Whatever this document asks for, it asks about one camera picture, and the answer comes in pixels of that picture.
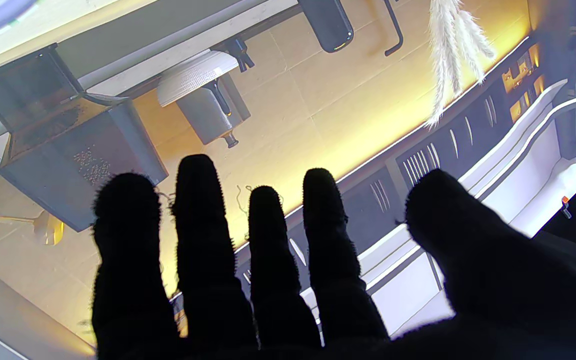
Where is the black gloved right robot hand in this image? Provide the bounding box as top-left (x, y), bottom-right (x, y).
top-left (90, 154), bottom-right (576, 360)

